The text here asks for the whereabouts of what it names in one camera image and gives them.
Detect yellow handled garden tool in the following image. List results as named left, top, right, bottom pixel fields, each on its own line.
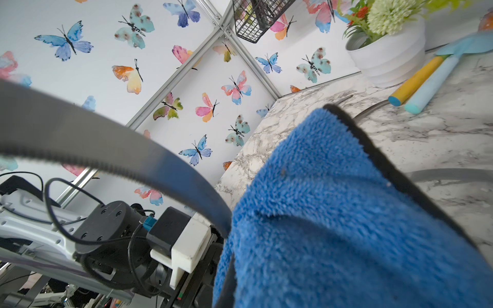
left=388, top=55, right=448, bottom=107

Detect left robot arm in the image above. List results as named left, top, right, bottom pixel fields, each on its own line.
left=1, top=172, right=222, bottom=307

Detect blue microfiber rag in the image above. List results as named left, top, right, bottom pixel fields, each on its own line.
left=213, top=105, right=492, bottom=307

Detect teal garden trowel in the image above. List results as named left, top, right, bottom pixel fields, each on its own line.
left=404, top=30, right=492, bottom=115

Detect black wire wall basket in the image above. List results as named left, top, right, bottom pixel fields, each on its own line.
left=232, top=0, right=295, bottom=44

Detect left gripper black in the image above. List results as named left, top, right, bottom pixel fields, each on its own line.
left=73, top=201, right=223, bottom=307

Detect white pot with plant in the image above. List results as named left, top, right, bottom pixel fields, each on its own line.
left=335, top=1, right=472, bottom=88

